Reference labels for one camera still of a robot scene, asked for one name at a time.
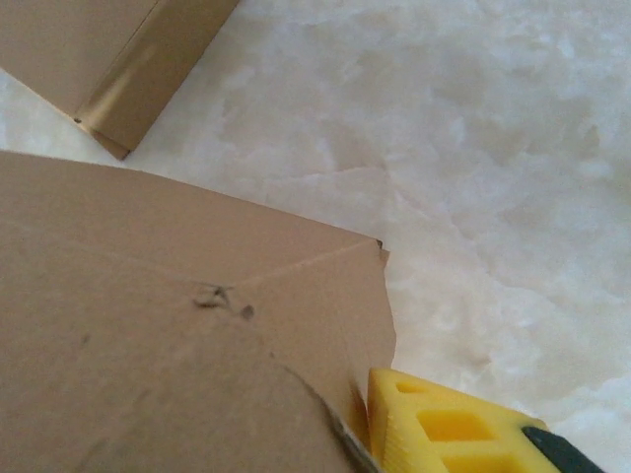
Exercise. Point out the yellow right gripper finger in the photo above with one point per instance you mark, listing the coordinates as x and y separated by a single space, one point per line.
394 433

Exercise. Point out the brown cardboard mailer box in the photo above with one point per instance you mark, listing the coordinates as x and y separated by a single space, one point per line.
148 295
74 49

